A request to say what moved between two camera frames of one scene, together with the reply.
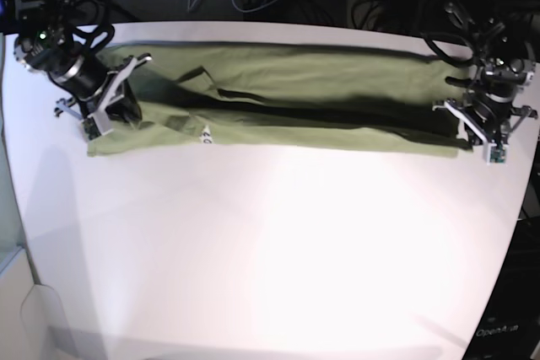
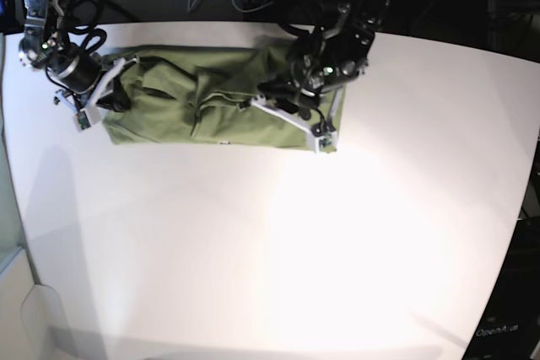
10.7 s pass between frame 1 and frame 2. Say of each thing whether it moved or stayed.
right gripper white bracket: moved
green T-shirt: moved
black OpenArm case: stayed
